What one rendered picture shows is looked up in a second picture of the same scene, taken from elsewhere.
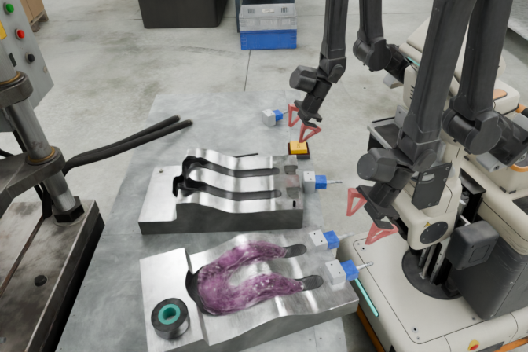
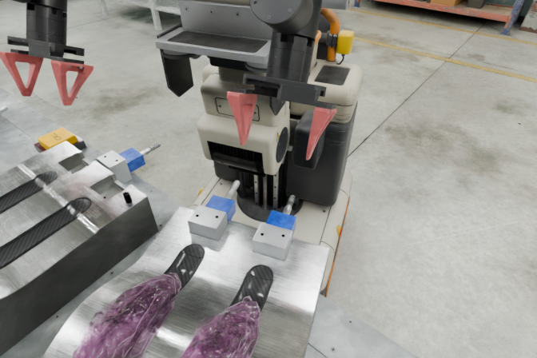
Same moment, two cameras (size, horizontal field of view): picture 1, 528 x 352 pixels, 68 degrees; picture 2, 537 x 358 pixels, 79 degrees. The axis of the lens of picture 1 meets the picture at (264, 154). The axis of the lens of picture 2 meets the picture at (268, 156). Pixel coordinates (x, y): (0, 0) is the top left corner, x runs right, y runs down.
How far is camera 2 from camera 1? 0.65 m
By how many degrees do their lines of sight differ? 42
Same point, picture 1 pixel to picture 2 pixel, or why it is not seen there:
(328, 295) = (295, 278)
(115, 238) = not seen: outside the picture
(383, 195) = (300, 59)
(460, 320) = (319, 220)
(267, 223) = (97, 263)
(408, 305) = not seen: hidden behind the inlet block
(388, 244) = not seen: hidden behind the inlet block
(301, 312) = (300, 343)
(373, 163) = not seen: outside the picture
